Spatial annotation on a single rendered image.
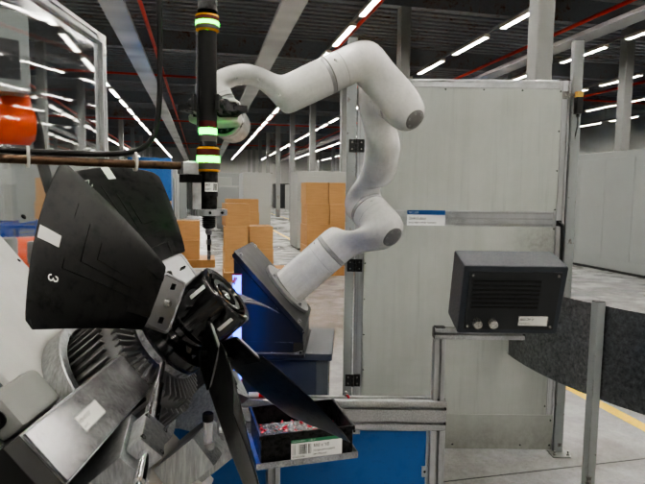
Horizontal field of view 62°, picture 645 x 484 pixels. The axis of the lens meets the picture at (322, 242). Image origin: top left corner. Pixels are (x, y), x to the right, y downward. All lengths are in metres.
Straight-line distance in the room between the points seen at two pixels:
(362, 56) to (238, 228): 7.33
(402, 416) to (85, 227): 0.99
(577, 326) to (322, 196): 6.97
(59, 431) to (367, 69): 1.00
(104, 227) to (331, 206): 8.45
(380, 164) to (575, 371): 1.50
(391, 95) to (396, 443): 0.91
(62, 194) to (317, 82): 0.71
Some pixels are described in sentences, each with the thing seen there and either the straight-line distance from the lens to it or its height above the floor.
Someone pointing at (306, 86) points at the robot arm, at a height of 1.65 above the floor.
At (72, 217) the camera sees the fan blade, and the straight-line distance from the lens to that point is 0.76.
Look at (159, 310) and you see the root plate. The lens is 0.89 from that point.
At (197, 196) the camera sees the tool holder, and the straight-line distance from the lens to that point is 1.01.
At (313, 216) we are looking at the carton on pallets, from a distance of 9.13.
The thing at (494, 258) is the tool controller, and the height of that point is 1.24.
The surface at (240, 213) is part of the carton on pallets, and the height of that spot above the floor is 1.07.
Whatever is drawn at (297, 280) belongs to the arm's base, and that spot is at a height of 1.13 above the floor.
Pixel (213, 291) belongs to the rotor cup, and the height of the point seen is 1.24.
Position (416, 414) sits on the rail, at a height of 0.82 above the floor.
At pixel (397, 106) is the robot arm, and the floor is 1.62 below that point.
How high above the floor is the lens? 1.40
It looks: 5 degrees down
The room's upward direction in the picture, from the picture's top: 1 degrees clockwise
